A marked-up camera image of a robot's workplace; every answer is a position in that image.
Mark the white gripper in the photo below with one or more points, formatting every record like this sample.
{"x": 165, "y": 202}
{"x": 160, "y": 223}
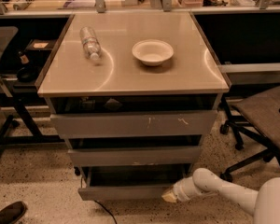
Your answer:
{"x": 178, "y": 191}

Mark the grey bottom drawer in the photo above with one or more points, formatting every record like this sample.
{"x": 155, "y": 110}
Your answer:
{"x": 131, "y": 182}

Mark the grey drawer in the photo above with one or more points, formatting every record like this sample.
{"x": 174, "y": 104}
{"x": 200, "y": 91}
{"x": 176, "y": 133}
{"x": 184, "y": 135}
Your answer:
{"x": 134, "y": 124}
{"x": 131, "y": 182}
{"x": 135, "y": 151}

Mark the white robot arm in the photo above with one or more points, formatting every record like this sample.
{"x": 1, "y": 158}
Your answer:
{"x": 263, "y": 204}

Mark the grey middle drawer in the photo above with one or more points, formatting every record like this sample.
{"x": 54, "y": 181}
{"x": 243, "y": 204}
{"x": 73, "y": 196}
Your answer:
{"x": 135, "y": 151}

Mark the grey top drawer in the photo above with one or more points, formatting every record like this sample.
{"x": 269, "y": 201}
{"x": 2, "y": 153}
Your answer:
{"x": 134, "y": 124}

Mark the grey drawer cabinet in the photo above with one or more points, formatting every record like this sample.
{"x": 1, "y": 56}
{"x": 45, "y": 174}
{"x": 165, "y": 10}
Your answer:
{"x": 118, "y": 82}

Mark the black office chair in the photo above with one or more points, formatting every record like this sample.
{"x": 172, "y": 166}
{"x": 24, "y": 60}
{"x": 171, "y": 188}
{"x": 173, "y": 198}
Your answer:
{"x": 259, "y": 119}

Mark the white bowl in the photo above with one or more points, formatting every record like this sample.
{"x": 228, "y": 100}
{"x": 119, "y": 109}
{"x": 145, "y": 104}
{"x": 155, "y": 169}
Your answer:
{"x": 152, "y": 52}

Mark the black shoe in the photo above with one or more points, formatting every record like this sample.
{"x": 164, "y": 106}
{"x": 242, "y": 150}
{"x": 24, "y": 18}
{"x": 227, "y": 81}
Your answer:
{"x": 12, "y": 213}

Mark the clear plastic water bottle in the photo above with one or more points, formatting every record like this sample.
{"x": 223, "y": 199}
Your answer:
{"x": 90, "y": 43}

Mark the dark round object under desk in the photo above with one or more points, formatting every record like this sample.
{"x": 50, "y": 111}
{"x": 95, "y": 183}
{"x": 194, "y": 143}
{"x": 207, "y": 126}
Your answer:
{"x": 27, "y": 74}

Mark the black desk frame left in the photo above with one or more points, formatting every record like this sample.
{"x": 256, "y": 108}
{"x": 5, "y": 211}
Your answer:
{"x": 18, "y": 99}

